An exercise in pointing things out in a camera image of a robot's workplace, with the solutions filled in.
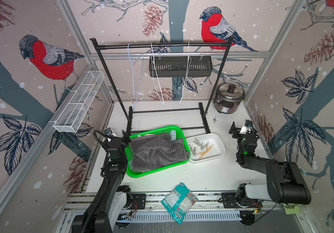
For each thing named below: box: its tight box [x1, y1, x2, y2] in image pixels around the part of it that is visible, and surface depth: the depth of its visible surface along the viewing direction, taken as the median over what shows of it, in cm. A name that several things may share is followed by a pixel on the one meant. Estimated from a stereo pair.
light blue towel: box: [170, 130, 177, 141], surface depth 95 cm
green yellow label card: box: [282, 202, 301, 215], surface depth 72 cm
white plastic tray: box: [185, 133, 226, 163], surface depth 94 cm
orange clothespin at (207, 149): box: [197, 144, 215, 160], surface depth 92 cm
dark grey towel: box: [129, 133, 190, 172], surface depth 81 cm
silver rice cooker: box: [213, 82, 246, 114], surface depth 103 cm
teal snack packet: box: [161, 182, 200, 225], surface depth 73 cm
